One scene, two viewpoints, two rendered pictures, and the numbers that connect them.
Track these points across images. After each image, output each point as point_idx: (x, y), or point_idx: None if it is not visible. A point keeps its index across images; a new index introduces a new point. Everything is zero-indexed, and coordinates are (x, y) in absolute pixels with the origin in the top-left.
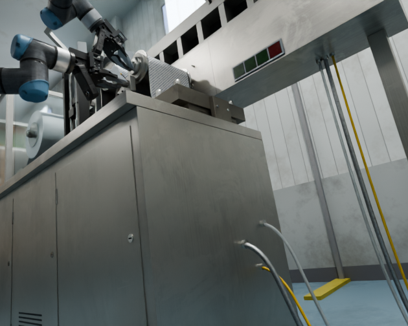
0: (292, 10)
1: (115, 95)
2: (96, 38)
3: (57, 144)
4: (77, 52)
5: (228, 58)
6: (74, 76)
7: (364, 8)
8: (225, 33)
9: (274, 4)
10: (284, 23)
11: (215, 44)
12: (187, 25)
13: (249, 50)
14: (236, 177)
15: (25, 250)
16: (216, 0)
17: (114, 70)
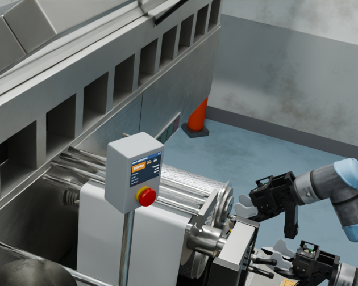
0: (189, 83)
1: (199, 263)
2: (296, 212)
3: None
4: (330, 256)
5: (151, 126)
6: (320, 282)
7: (203, 99)
8: (156, 89)
9: (185, 69)
10: (183, 95)
11: (147, 103)
12: (128, 48)
13: (164, 120)
14: None
15: None
16: (159, 26)
17: (282, 245)
